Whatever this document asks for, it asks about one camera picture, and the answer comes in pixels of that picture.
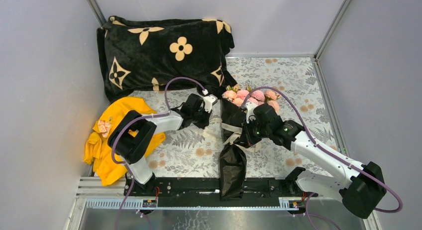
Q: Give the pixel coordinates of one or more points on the floral patterned table cloth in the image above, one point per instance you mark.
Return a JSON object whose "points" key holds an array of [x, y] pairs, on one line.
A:
{"points": [[194, 152]]}

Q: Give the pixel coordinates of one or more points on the black blanket with beige flowers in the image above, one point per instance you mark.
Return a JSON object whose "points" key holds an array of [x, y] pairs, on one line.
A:
{"points": [[172, 54]]}

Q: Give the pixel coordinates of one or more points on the black wrapping paper sheet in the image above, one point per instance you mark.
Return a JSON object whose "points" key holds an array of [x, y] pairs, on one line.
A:
{"points": [[232, 160]]}

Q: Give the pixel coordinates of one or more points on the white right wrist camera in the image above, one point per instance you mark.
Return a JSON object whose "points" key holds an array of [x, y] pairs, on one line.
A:
{"points": [[250, 106]]}

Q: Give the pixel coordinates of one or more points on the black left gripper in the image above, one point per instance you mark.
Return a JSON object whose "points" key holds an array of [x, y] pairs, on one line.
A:
{"points": [[202, 108]]}

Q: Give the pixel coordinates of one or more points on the pink fake flower bunch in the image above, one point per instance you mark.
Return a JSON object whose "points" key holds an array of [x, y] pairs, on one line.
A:
{"points": [[236, 95]]}

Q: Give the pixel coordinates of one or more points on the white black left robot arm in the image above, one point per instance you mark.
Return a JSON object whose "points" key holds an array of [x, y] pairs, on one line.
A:
{"points": [[134, 133]]}

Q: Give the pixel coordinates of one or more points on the small pink fabric flower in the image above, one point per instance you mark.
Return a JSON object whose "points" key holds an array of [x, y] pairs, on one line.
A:
{"points": [[104, 127]]}

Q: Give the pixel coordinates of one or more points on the yellow cloth bag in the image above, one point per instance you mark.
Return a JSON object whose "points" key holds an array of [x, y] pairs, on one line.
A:
{"points": [[98, 152]]}

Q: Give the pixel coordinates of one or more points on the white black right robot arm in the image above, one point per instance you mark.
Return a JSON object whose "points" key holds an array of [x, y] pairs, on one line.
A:
{"points": [[354, 184]]}

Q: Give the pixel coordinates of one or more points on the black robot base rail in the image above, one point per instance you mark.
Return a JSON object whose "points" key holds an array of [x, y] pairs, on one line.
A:
{"points": [[205, 192]]}

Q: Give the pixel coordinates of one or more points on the cream satin ribbon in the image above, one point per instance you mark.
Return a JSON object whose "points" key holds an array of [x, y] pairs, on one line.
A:
{"points": [[236, 131]]}

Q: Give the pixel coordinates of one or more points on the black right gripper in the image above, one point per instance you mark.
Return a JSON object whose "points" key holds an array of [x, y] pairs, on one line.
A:
{"points": [[248, 139]]}

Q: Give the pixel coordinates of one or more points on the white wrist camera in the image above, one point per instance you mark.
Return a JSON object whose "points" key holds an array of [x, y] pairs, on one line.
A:
{"points": [[209, 100], [250, 106]]}

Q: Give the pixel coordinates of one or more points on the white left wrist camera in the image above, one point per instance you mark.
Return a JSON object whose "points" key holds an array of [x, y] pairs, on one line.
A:
{"points": [[209, 100]]}

